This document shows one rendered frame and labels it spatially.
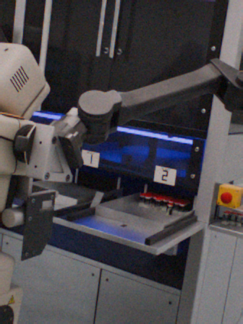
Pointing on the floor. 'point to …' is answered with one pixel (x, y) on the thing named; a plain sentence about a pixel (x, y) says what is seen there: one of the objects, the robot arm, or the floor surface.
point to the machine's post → (210, 173)
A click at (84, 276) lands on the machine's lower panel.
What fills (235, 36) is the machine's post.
